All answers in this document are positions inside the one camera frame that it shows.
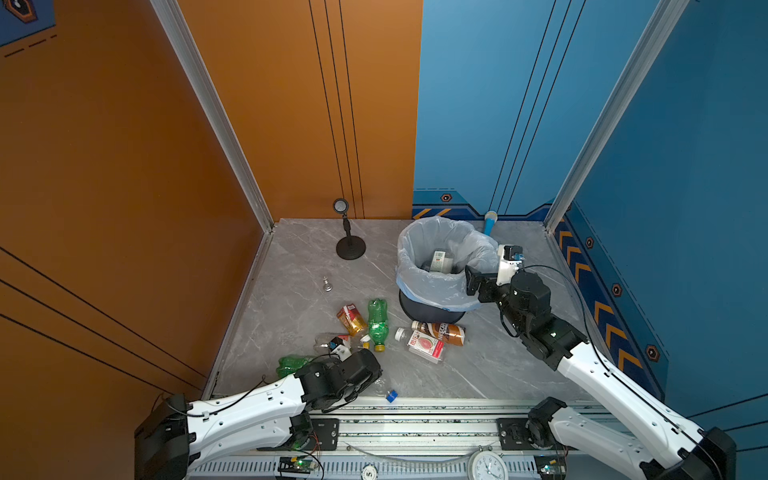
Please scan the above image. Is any brown coffee bottle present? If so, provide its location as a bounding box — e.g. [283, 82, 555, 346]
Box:
[411, 321, 466, 346]

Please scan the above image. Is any green label white cap bottle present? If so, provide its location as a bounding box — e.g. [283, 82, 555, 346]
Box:
[429, 250, 455, 274]

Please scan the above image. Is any green bottle yellow cap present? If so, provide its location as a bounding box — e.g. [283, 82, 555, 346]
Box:
[275, 354, 313, 379]
[368, 298, 389, 352]

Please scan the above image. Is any pink label white cap bottle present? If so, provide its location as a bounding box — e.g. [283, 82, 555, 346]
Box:
[394, 328, 445, 364]

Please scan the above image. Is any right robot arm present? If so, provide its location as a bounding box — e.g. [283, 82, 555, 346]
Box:
[465, 267, 737, 479]

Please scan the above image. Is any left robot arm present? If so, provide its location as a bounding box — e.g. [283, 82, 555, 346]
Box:
[134, 349, 382, 479]

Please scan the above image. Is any black bin with plastic liner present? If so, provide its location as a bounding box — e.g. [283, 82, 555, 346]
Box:
[396, 216, 499, 324]

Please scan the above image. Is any clear cola bottle red label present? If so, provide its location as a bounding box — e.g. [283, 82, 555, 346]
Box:
[314, 332, 371, 353]

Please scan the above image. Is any green bottle lying yellow cap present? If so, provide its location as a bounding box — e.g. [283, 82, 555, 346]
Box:
[275, 354, 313, 379]

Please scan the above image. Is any blue toy microphone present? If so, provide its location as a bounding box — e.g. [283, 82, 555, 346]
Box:
[483, 211, 498, 236]

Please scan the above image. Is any green circuit board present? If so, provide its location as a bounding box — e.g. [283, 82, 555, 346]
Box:
[277, 456, 320, 476]

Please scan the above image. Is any black desk microphone stand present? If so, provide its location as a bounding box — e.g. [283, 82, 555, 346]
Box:
[333, 198, 366, 260]

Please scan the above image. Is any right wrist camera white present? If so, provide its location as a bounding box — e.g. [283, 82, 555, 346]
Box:
[496, 244, 525, 286]

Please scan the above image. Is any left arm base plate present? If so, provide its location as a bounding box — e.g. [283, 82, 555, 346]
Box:
[285, 416, 340, 452]

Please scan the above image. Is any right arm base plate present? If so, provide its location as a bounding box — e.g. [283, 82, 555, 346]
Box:
[495, 417, 575, 451]

